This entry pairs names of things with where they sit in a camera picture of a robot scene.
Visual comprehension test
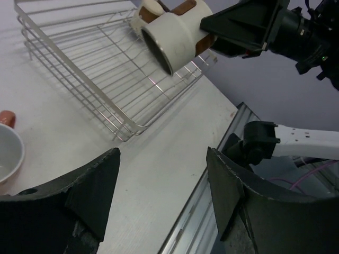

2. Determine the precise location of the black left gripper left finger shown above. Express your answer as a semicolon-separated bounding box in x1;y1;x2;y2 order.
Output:
1;148;121;253

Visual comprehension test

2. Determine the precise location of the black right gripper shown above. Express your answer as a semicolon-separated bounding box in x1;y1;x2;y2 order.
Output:
200;1;331;77

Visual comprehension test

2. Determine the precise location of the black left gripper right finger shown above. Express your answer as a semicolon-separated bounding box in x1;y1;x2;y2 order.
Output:
206;148;338;253

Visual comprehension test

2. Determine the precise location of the cream cup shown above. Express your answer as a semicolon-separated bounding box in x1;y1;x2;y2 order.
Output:
141;1;217;76
129;0;170;39

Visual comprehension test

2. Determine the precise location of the pink mug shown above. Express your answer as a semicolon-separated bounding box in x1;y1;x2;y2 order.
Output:
1;110;25;186

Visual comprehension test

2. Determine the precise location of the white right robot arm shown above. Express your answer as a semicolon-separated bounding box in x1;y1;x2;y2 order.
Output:
200;1;338;167

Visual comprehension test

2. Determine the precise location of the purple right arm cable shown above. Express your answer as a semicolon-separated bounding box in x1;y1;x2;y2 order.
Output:
270;158;339;191

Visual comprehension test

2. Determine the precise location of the aluminium front rail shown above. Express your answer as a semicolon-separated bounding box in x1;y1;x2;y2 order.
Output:
156;102;265;254

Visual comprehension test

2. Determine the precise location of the metal wire dish rack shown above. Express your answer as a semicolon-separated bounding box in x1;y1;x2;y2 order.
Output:
14;1;217;141

